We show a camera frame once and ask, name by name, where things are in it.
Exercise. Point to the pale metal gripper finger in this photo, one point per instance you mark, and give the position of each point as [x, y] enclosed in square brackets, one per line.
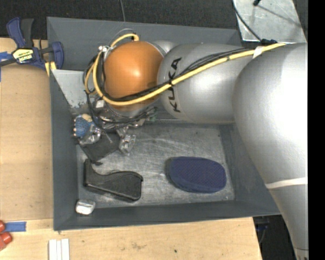
[127, 143]
[90, 137]

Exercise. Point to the black cloth pouch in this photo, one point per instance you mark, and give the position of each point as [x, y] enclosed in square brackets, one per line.
[103, 148]

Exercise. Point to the pale wood board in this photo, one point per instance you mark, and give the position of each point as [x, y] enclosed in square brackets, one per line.
[24, 145]

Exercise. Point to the small white box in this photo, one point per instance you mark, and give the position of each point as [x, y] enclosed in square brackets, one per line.
[85, 207]

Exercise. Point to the dark blue oval pad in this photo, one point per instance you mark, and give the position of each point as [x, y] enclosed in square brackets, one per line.
[196, 174]

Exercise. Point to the blue and tan toy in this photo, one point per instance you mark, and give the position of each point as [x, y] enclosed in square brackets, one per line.
[81, 126]

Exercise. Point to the grey metal bin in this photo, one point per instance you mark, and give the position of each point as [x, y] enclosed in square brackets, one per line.
[157, 150]

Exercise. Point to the black holster-shaped pouch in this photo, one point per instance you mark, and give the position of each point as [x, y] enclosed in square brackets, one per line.
[116, 184]

